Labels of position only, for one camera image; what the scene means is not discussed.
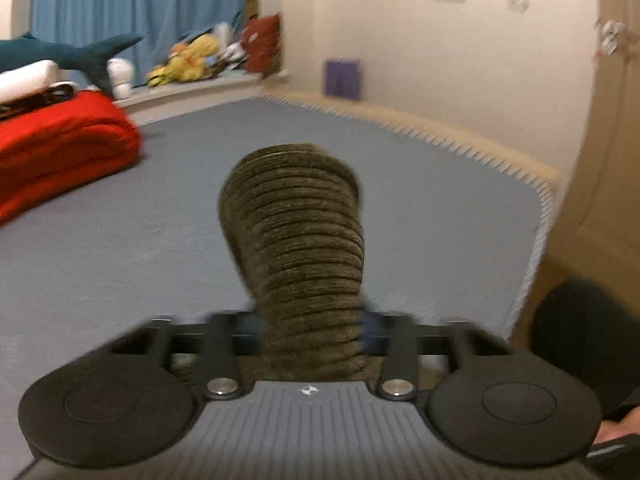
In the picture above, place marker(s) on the person's right hand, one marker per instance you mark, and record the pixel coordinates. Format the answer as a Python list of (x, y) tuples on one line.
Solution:
[(617, 427)]

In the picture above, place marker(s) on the dark red cushion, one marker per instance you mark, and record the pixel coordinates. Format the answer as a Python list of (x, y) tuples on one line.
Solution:
[(261, 42)]

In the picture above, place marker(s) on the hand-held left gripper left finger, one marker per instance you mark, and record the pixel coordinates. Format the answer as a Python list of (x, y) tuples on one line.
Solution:
[(252, 330)]

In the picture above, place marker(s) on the red folded blanket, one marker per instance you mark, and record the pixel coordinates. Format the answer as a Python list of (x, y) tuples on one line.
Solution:
[(60, 145)]

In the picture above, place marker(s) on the yellow plush toy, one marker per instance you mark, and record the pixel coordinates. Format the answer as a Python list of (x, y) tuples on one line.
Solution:
[(187, 62)]

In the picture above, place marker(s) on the blue curtain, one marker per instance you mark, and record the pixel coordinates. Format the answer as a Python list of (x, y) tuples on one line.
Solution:
[(140, 5)]

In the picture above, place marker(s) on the white window sill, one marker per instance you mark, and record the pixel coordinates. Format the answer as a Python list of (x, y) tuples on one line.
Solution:
[(200, 91)]

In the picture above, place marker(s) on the dark blue shark plush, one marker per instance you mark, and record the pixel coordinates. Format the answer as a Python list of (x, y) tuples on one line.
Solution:
[(75, 55)]

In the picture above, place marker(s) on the wooden door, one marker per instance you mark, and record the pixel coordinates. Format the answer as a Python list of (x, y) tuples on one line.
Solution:
[(610, 160)]

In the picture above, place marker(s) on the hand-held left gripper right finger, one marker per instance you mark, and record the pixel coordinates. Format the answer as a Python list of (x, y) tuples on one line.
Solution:
[(370, 332)]

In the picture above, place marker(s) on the purple square wall pad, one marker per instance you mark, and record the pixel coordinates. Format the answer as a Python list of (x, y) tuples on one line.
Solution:
[(343, 80)]

